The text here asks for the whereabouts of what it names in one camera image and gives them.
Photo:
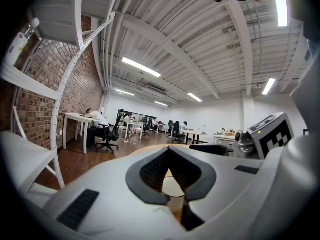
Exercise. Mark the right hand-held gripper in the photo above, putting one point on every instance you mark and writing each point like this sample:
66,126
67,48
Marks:
275,134

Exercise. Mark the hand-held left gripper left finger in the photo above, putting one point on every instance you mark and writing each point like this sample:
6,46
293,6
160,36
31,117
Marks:
105,196

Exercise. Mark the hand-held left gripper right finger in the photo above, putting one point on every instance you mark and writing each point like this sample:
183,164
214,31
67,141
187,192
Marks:
230,184

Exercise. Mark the round white table black legs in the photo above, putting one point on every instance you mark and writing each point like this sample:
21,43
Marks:
195,133

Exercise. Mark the white desk lamp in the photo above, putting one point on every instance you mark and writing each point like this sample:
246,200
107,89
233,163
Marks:
204,127

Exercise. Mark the potted green plant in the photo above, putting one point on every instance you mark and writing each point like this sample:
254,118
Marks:
223,130

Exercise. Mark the potted flowers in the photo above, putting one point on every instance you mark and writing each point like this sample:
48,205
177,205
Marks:
232,131

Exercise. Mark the black office chair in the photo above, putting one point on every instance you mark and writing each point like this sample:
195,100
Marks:
170,127
177,131
113,134
147,127

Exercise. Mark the white desk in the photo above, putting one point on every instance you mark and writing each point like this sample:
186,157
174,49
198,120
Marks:
162,126
75,117
135,123

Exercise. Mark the ceiling light panel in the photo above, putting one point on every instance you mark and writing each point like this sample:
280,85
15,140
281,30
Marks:
269,86
281,10
195,97
141,67
161,103
125,92

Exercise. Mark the dark framed window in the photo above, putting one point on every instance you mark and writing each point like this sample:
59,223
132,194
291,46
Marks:
145,116

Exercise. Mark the ceiling air conditioner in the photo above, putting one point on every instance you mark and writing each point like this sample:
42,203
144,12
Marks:
156,90

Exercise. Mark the clear plastic water bottle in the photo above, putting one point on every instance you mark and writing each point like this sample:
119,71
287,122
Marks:
22,39

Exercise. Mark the white metal shelving rack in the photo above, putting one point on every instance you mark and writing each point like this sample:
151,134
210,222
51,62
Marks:
60,21

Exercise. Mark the right hand-held gripper camera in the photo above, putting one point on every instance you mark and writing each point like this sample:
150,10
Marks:
242,144

